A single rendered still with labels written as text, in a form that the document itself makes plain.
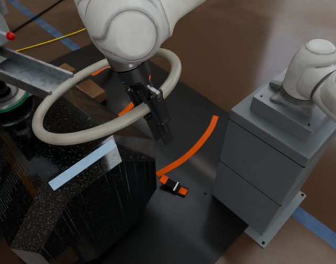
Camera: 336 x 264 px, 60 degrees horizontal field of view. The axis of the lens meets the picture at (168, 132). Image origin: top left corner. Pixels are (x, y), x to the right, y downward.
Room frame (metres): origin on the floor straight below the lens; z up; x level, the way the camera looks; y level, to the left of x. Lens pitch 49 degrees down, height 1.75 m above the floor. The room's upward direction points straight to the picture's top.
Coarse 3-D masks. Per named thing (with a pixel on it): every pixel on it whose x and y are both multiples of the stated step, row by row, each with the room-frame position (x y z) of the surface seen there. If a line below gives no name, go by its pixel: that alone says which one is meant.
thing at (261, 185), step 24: (240, 120) 0.93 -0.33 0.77; (264, 120) 0.90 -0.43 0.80; (240, 144) 0.90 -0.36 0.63; (264, 144) 0.82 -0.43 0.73; (288, 144) 0.77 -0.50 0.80; (312, 144) 0.77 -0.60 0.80; (240, 168) 0.88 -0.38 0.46; (264, 168) 0.79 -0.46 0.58; (288, 168) 0.73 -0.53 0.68; (312, 168) 0.92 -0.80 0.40; (216, 192) 0.95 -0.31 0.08; (240, 192) 0.84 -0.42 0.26; (264, 192) 0.76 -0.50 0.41; (288, 192) 0.69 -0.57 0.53; (240, 216) 0.81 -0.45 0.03; (264, 216) 0.72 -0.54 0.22; (288, 216) 0.82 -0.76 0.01; (264, 240) 0.66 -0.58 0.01
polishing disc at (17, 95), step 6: (6, 84) 1.08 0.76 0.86; (12, 90) 1.04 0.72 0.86; (18, 90) 1.04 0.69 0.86; (6, 96) 0.99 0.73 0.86; (12, 96) 0.99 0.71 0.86; (18, 96) 0.99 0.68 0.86; (24, 96) 1.01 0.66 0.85; (0, 102) 0.96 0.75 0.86; (6, 102) 0.96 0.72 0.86; (12, 102) 0.96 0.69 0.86; (18, 102) 0.97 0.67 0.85; (0, 108) 0.92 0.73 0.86
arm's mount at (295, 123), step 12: (264, 96) 0.98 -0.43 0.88; (252, 108) 0.97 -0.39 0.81; (264, 108) 0.93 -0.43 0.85; (276, 108) 0.90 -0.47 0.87; (288, 108) 0.90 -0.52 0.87; (276, 120) 0.88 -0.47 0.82; (288, 120) 0.85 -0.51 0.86; (300, 120) 0.83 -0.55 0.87; (312, 120) 0.83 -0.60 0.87; (324, 120) 0.88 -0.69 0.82; (300, 132) 0.80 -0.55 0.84; (312, 132) 0.80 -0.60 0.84
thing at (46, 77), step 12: (0, 48) 1.03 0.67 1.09; (12, 60) 1.00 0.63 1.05; (24, 60) 0.96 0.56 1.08; (36, 60) 0.93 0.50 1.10; (0, 72) 0.86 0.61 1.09; (12, 72) 0.92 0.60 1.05; (24, 72) 0.92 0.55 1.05; (36, 72) 0.92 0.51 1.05; (48, 72) 0.90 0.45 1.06; (60, 72) 0.87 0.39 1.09; (12, 84) 0.85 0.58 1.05; (24, 84) 0.81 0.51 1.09; (36, 84) 0.79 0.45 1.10; (48, 84) 0.84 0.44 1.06; (60, 96) 0.78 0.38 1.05
